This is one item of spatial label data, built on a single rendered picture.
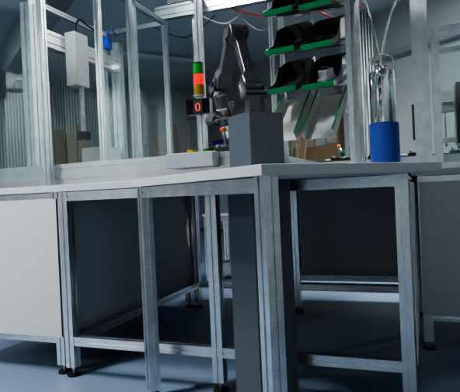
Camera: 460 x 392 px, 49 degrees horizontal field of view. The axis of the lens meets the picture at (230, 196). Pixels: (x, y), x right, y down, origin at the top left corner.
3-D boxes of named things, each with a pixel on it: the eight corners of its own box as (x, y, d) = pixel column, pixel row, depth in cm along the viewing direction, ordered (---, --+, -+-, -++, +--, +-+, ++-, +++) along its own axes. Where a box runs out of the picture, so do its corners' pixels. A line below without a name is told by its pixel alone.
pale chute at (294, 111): (297, 140, 200) (294, 131, 197) (268, 143, 207) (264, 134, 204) (314, 97, 217) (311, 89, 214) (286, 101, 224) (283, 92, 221)
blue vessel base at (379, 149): (400, 171, 265) (398, 120, 265) (370, 173, 271) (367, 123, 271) (401, 172, 280) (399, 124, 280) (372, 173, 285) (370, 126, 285)
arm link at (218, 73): (249, 29, 189) (242, 18, 197) (228, 29, 187) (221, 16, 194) (235, 97, 208) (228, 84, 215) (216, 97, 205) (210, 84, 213)
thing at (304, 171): (261, 175, 123) (261, 163, 123) (130, 187, 200) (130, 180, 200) (442, 170, 160) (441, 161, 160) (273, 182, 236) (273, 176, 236)
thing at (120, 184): (410, 173, 171) (409, 164, 171) (54, 191, 225) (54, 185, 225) (416, 177, 303) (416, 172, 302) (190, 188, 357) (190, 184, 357)
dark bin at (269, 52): (294, 50, 202) (290, 32, 199) (265, 57, 208) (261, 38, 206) (316, 36, 223) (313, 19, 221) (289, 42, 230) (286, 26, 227)
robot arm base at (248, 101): (252, 113, 172) (251, 95, 172) (242, 116, 178) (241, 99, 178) (268, 113, 176) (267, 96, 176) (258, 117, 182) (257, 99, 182)
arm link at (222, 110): (241, 104, 210) (244, 96, 214) (200, 109, 217) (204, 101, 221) (245, 121, 215) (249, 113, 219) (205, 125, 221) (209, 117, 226)
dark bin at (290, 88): (296, 90, 202) (292, 72, 199) (267, 95, 209) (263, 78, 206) (318, 72, 223) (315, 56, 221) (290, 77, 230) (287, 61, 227)
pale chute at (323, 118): (336, 137, 195) (332, 128, 192) (304, 140, 201) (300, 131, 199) (349, 92, 212) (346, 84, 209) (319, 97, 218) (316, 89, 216)
